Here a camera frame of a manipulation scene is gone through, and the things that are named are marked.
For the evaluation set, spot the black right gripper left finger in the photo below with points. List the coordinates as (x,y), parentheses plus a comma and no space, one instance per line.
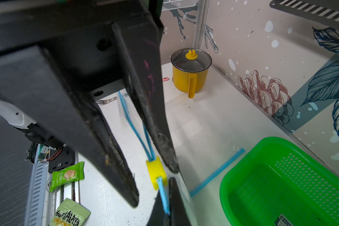
(158,217)

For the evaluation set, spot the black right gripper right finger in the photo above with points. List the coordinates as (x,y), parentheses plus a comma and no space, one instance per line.
(178,215)

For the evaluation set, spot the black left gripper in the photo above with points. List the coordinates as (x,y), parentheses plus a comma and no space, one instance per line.
(77,34)

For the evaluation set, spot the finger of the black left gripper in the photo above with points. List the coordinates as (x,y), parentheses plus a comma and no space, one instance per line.
(138,43)
(31,81)

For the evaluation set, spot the large clear zip-top bag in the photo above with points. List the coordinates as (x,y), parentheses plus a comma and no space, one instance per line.
(158,174)

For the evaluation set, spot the green printed snack bag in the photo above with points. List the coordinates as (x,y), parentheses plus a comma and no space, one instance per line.
(69,213)

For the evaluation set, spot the yellow pot with lid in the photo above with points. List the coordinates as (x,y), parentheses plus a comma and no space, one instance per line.
(190,69)

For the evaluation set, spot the small green snack packet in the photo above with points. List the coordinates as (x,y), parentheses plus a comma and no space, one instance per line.
(67,175)

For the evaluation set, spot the green plastic basket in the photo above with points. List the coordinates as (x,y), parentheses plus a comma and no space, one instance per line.
(278,184)

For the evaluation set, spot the white wire mesh basket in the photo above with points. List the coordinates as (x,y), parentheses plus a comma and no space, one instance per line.
(177,4)

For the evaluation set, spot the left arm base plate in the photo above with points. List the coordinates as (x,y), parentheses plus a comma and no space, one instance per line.
(65,159)

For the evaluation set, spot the black hanging wire shelf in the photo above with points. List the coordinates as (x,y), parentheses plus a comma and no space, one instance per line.
(325,12)

